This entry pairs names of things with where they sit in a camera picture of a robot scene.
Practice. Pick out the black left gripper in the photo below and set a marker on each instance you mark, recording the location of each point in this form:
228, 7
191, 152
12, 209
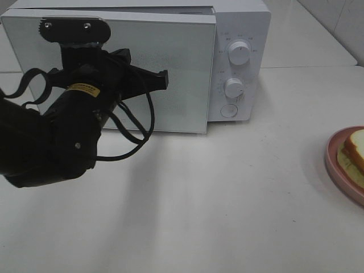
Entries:
94, 81

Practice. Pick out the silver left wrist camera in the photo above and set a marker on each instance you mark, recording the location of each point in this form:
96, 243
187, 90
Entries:
75, 32

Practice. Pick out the white microwave knob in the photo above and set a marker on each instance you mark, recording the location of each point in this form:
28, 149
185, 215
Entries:
239, 52
233, 88

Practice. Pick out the pink round plate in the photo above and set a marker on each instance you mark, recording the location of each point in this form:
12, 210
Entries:
338, 176

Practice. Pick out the white microwave oven body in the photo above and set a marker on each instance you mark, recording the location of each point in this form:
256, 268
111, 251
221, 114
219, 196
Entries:
235, 20

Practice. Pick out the white microwave door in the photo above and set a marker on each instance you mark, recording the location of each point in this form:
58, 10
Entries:
181, 44

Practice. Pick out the round microwave door button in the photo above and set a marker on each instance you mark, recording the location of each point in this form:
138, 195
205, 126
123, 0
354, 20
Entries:
229, 111

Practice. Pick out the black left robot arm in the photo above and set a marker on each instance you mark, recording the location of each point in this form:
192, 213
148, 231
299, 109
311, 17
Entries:
34, 154

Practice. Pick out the white bread sandwich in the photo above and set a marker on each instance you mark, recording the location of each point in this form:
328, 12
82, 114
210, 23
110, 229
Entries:
350, 157

